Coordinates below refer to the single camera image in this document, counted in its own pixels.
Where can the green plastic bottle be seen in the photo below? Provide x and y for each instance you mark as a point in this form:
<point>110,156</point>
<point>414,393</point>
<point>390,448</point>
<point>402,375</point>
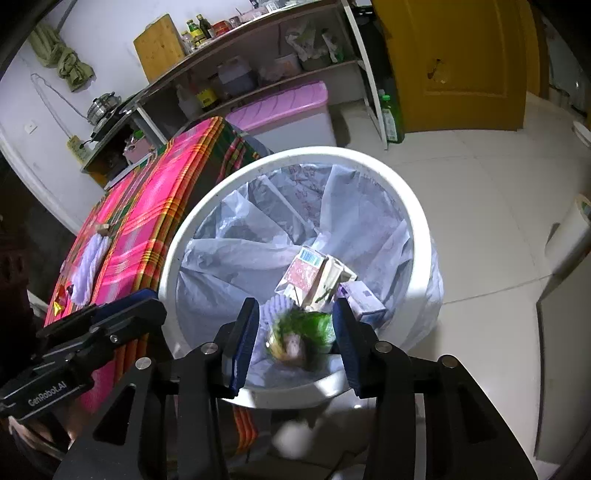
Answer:
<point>391,120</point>

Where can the crumpled plastic bags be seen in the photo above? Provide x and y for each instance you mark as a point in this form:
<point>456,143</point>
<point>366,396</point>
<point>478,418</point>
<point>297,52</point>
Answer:
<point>304,44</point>

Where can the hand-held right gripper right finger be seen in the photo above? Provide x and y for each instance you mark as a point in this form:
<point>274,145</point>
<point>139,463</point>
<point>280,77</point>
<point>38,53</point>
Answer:
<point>346,350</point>

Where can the white roll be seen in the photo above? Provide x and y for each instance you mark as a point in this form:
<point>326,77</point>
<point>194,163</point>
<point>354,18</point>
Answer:
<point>568,235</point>

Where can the steel cooking pot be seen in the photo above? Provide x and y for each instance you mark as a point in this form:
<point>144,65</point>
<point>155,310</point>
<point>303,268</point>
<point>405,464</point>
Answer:
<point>104,110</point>

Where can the pink knife holder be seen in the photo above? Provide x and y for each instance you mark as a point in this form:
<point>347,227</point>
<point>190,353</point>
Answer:
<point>251,17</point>

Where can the white round waste bin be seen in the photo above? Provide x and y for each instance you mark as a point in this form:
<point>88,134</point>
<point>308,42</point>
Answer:
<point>295,154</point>

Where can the green yellow oil bottle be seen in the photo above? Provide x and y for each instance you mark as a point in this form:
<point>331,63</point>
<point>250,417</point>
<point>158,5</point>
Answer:
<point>192,33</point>

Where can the purple milk carton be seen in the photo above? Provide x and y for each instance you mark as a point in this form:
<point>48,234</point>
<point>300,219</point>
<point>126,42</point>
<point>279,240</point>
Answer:
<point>364,300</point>

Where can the person's left hand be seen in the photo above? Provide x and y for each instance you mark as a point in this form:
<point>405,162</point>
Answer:
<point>37,434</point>

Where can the dark sauce bottle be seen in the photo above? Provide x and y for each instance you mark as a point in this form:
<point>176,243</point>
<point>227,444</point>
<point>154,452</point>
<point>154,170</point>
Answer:
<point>204,26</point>

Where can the green snack packet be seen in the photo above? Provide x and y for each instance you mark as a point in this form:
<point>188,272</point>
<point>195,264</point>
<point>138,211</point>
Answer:
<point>300,339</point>

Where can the yellow label bottle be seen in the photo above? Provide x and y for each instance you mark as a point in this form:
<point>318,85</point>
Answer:
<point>206,96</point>

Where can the clear bottle yellow cap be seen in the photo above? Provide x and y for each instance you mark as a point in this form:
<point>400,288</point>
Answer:
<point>184,42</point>

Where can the green white bottle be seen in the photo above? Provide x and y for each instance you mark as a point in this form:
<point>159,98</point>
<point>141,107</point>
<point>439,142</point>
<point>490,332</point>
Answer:
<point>333,46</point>

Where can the pink plastic basket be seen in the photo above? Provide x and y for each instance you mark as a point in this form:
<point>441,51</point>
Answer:
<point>137,148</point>

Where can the gray plastic jug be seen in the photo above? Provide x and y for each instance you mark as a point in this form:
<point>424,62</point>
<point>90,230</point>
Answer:
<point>235,78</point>

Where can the pink plaid tablecloth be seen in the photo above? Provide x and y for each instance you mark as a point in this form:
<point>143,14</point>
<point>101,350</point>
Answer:
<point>152,194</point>

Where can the small wooden shelf unit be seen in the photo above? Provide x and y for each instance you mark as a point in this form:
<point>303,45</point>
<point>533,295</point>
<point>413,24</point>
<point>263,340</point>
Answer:
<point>99,177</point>

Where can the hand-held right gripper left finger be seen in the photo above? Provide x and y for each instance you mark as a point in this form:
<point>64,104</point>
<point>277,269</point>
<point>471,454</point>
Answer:
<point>244,350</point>

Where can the yellow snack packet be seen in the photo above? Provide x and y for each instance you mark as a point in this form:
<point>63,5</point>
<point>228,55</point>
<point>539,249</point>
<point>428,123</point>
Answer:
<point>57,308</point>

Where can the yellow power strip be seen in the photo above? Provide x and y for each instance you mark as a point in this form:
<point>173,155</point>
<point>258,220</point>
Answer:
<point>76,148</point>

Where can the wooden cutting board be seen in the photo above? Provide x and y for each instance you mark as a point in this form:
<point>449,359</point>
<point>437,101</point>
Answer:
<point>159,48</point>

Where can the black induction stove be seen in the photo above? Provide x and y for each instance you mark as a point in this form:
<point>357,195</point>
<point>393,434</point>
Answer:
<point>127,108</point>

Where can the clear plastic jug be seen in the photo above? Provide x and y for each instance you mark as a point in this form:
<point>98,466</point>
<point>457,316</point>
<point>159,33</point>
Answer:
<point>187,104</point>

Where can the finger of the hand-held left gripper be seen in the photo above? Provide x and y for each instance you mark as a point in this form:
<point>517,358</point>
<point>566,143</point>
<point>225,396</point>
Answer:
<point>134,317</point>
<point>124,301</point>

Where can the small glass jar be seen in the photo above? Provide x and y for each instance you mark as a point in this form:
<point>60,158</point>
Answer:
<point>234,22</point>

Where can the translucent plastic bin liner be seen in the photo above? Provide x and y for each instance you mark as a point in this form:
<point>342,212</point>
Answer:
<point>369,217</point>

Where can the wooden door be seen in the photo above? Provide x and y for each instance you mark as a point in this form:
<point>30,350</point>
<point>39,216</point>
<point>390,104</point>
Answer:
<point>461,69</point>

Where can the gray metal shelf unit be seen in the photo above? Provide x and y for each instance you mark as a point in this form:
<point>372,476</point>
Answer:
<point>368,83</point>

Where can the red sauce jar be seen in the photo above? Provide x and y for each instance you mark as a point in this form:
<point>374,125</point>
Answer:
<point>221,26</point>

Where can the pink lid storage box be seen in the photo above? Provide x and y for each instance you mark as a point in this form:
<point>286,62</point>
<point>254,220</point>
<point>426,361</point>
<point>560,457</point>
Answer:
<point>286,104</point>

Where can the small white pink carton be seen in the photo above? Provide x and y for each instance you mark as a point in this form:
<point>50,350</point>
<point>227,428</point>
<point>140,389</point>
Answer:
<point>302,274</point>

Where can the green hanging cloth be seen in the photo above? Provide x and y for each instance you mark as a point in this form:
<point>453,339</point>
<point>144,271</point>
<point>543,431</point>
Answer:
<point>69,64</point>

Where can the white wall socket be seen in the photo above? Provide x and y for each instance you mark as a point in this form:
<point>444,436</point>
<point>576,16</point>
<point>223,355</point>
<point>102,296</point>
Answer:
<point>30,127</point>

